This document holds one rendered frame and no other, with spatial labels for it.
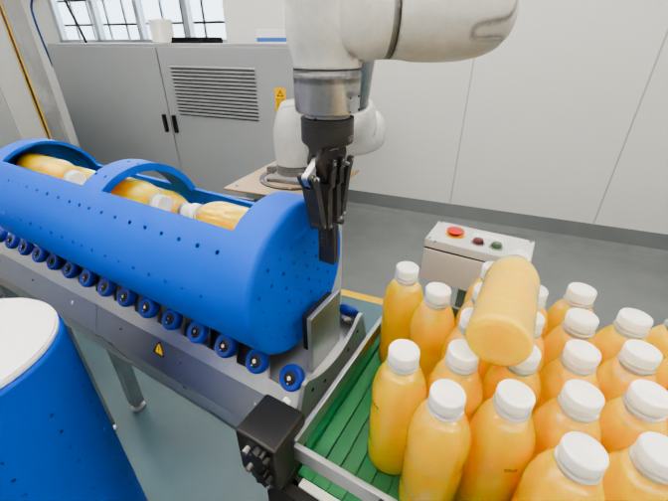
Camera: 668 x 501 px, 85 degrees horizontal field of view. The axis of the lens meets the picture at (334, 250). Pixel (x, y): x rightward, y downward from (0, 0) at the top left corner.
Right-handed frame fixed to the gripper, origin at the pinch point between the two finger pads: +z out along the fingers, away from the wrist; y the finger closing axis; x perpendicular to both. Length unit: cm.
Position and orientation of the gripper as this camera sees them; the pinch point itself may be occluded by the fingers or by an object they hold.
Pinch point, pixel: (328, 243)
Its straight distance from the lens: 61.1
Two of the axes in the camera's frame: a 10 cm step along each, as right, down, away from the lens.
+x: -8.7, -2.5, 4.4
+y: 5.0, -4.3, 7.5
